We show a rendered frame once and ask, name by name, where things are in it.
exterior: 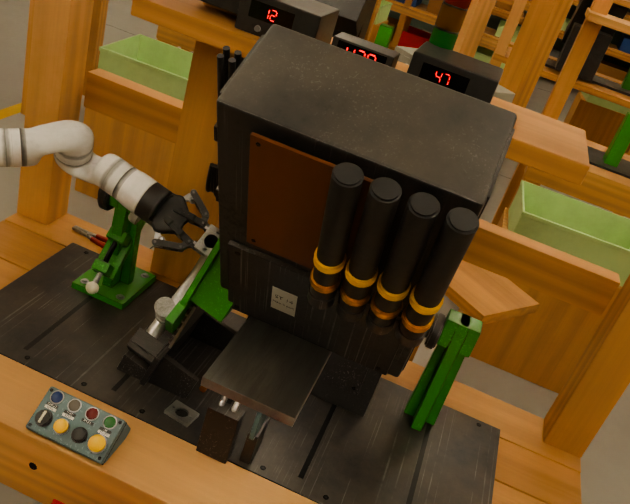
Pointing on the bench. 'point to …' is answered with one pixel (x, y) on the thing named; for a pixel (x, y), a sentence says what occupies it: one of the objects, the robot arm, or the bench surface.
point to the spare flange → (179, 416)
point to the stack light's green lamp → (443, 39)
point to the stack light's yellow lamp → (450, 19)
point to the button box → (79, 426)
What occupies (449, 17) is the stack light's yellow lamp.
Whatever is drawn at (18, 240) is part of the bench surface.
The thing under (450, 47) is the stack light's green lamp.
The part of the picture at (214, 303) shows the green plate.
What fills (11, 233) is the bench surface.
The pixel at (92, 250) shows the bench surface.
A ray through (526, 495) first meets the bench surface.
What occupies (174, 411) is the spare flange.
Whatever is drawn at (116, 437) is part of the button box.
